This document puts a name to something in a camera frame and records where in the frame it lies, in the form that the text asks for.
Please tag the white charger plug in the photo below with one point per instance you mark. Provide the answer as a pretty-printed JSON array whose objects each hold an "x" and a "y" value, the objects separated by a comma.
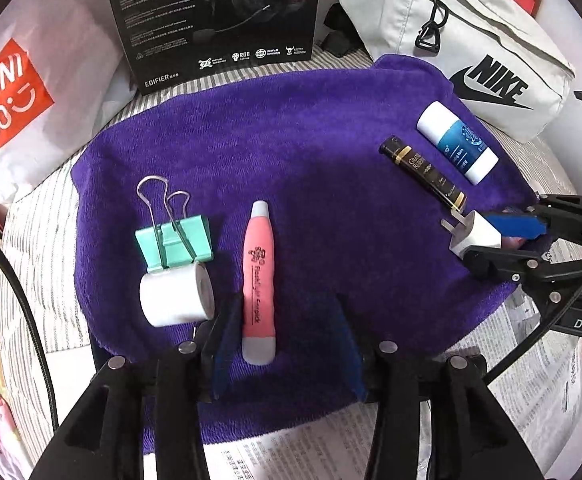
[{"x": 478, "y": 235}]

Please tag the newspaper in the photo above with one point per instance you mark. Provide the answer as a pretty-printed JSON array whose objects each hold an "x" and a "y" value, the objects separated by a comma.
[{"x": 546, "y": 410}]

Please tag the black and gold tube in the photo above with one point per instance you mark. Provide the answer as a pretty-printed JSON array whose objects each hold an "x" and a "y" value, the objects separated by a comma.
[{"x": 421, "y": 170}]

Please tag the white bottle with blue label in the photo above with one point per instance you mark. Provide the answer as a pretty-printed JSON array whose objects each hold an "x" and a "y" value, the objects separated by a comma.
[{"x": 456, "y": 140}]

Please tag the white sports bag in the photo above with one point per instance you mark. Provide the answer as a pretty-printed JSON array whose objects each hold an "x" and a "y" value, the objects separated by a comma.
[{"x": 471, "y": 25}]

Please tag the black headset box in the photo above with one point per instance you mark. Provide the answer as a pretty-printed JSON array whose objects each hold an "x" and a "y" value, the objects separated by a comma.
[{"x": 171, "y": 35}]

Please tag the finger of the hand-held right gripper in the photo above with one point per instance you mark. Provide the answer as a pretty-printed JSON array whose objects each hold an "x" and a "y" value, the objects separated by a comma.
[
  {"x": 501, "y": 262},
  {"x": 516, "y": 225}
]

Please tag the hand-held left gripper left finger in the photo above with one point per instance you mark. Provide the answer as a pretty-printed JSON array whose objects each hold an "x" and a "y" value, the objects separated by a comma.
[{"x": 223, "y": 355}]

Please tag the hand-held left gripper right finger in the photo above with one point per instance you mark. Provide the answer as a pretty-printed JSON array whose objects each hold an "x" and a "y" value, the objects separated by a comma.
[{"x": 351, "y": 355}]

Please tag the purple towel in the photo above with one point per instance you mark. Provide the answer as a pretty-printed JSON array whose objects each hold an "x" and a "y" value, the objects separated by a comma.
[{"x": 296, "y": 160}]

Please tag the green binder clip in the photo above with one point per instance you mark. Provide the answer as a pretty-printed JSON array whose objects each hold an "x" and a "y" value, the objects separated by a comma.
[{"x": 171, "y": 245}]

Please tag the pink earpick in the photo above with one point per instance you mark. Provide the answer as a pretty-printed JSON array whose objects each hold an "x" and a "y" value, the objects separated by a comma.
[{"x": 258, "y": 285}]

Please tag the white tape roll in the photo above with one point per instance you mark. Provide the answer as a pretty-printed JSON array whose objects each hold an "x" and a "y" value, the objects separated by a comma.
[{"x": 171, "y": 295}]

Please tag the white shopping bag orange logo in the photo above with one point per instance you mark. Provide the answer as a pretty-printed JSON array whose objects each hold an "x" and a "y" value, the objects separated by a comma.
[{"x": 71, "y": 60}]

